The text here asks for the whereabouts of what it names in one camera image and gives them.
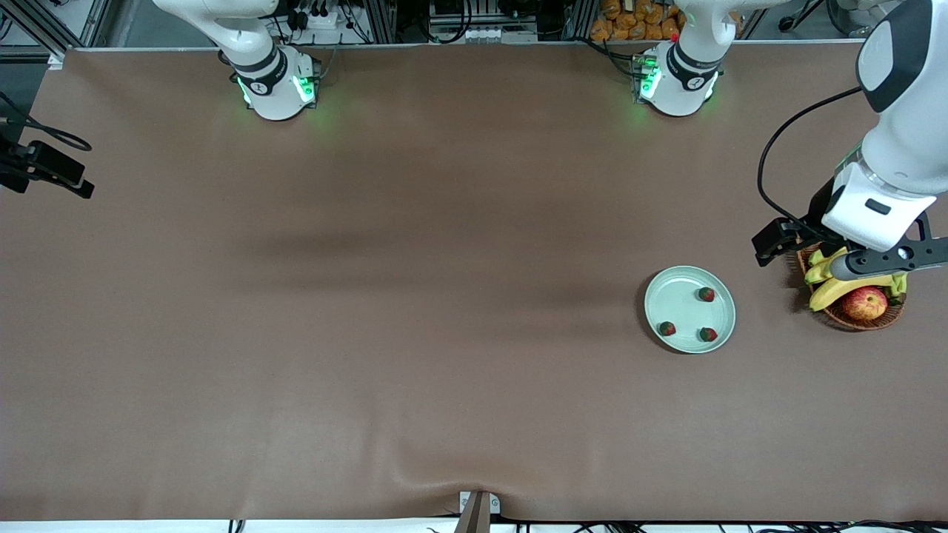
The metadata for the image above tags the large table cover cloth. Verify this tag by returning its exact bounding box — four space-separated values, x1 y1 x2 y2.
0 42 948 523

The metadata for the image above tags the red yellow apple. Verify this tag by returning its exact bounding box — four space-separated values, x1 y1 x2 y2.
842 286 888 321

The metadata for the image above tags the pale green round plate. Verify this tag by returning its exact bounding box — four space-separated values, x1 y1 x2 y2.
644 266 737 355

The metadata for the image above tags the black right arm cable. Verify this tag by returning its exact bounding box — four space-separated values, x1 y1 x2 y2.
0 92 94 153

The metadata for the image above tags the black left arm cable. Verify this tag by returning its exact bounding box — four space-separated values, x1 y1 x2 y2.
756 87 864 224

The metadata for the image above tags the white power strip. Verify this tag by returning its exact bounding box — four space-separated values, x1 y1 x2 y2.
285 6 339 32

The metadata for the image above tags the brown wicker basket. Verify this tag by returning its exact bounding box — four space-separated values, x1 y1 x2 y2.
795 244 906 331

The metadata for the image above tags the metal edge bracket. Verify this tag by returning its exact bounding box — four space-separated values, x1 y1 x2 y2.
455 490 501 533

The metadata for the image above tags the orange packaged bread pile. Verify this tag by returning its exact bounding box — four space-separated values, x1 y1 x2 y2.
590 0 682 42

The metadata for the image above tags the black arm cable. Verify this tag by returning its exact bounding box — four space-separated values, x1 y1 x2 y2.
0 92 94 153
756 87 864 224

